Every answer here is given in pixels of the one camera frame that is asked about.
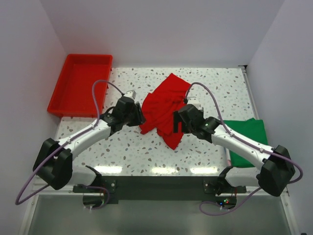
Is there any red t-shirt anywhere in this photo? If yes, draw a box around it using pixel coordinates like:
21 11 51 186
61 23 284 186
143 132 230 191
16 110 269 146
139 74 190 150

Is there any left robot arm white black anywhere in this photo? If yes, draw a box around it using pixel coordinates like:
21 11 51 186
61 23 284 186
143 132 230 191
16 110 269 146
33 96 145 192

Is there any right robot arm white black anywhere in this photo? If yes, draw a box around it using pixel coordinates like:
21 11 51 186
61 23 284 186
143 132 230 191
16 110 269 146
173 104 295 197

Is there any red plastic bin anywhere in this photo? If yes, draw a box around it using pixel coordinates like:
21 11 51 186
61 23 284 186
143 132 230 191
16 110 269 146
47 54 113 118

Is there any folded green t-shirt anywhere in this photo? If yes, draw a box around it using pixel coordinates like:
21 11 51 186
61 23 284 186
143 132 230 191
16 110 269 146
224 118 268 168

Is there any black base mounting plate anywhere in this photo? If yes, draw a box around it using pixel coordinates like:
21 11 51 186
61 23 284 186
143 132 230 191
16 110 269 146
73 176 246 205

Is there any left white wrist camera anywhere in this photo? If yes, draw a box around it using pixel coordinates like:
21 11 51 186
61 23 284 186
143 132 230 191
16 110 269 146
124 90 136 100

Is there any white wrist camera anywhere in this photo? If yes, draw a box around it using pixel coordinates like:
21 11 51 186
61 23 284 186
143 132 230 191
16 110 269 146
124 90 136 100
187 97 201 109

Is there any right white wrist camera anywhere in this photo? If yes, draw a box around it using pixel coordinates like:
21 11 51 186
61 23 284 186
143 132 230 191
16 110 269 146
187 97 201 109

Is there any aluminium frame rail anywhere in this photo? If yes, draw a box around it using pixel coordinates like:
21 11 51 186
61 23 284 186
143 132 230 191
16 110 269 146
18 159 76 235

